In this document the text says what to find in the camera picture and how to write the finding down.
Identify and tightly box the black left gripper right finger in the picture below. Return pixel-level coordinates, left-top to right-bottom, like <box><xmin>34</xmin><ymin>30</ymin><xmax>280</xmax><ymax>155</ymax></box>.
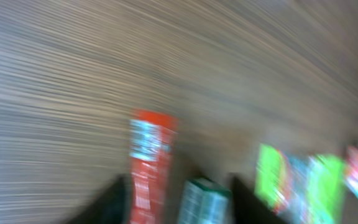
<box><xmin>230</xmin><ymin>174</ymin><xmax>287</xmax><ymax>224</ymax></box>

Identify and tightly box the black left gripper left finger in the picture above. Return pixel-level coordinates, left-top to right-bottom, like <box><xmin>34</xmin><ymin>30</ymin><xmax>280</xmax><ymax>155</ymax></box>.
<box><xmin>64</xmin><ymin>175</ymin><xmax>126</xmax><ymax>224</ymax></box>

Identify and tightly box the green white small box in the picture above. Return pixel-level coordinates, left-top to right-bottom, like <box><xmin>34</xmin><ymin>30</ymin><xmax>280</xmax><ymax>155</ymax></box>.
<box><xmin>177</xmin><ymin>178</ymin><xmax>231</xmax><ymax>224</ymax></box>

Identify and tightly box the green gummy candy bag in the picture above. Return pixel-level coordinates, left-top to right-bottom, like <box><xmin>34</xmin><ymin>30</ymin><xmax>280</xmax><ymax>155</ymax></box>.
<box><xmin>255</xmin><ymin>144</ymin><xmax>345</xmax><ymax>224</ymax></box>

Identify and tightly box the red snack stick packet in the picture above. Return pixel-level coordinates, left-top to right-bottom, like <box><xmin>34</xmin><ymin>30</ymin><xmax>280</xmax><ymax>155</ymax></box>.
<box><xmin>129</xmin><ymin>110</ymin><xmax>176</xmax><ymax>224</ymax></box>

